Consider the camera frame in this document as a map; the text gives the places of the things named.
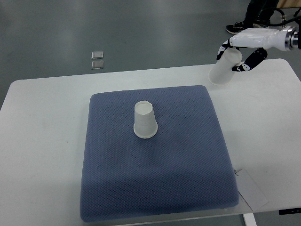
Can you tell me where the upper clear floor plate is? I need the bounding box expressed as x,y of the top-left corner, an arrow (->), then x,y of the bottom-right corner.
91,50 -> 104,59

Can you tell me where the white paper tag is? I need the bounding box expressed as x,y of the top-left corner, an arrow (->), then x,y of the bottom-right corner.
235,169 -> 269,211

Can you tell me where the black table control panel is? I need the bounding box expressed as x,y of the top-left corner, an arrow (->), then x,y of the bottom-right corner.
278,207 -> 301,215

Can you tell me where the blue textured cushion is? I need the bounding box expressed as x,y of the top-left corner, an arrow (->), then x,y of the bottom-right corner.
80,85 -> 239,222

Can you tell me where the white paper cup on cushion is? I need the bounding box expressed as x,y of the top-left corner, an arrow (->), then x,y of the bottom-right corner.
133,100 -> 158,139

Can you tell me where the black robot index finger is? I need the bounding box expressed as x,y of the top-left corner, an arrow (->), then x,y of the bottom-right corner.
216,39 -> 231,60

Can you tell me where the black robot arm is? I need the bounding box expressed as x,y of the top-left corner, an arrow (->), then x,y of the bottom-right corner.
216,26 -> 301,72

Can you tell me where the person in dark trousers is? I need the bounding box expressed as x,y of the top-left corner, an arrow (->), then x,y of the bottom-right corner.
226,0 -> 279,34

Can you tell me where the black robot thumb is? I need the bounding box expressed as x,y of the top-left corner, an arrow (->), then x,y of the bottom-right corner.
231,48 -> 268,72

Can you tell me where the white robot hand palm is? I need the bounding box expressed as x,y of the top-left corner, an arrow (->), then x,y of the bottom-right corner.
230,26 -> 294,51

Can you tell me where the white paper cup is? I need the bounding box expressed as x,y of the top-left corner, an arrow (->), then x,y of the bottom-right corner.
208,48 -> 242,86
133,100 -> 158,139

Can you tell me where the white table leg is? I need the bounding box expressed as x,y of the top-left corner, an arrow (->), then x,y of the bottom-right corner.
243,213 -> 257,226

